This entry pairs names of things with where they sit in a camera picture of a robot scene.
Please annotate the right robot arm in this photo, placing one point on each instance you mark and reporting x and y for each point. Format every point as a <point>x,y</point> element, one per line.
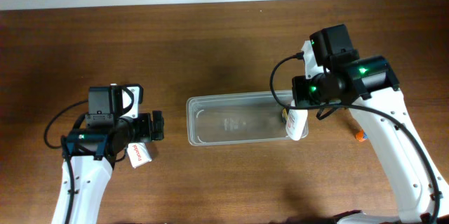
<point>336,77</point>

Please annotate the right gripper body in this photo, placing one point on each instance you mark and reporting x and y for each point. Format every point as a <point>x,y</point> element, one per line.
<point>311,92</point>

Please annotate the dark bottle white cap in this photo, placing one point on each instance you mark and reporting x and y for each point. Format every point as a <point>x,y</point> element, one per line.
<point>284,115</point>

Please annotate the orange bottle white cap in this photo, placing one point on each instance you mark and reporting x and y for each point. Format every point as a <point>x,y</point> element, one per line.
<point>361,136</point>

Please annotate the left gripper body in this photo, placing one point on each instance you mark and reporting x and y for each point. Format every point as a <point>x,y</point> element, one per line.
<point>142,128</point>

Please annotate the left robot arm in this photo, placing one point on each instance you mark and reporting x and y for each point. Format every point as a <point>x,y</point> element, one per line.
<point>111,130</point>

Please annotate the white Panadol medicine box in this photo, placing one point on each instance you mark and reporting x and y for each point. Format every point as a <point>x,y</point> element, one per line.
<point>138,154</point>

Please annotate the clear plastic container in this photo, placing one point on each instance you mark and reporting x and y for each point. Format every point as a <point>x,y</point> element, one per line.
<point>234,119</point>

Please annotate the white spray bottle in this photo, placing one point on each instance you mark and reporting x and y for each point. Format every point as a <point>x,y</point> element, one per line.
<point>296,124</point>

